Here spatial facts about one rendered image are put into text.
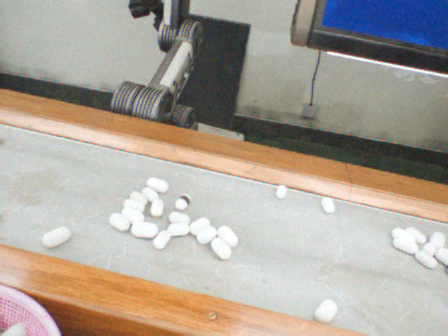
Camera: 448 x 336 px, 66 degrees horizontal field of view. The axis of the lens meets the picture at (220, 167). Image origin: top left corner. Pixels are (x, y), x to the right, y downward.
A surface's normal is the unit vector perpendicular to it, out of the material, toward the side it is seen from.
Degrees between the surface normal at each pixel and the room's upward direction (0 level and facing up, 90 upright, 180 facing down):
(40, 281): 0
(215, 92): 86
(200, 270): 0
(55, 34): 89
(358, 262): 0
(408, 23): 58
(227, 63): 86
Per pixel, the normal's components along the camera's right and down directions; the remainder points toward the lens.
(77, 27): -0.10, 0.51
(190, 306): 0.15, -0.84
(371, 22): -0.06, -0.04
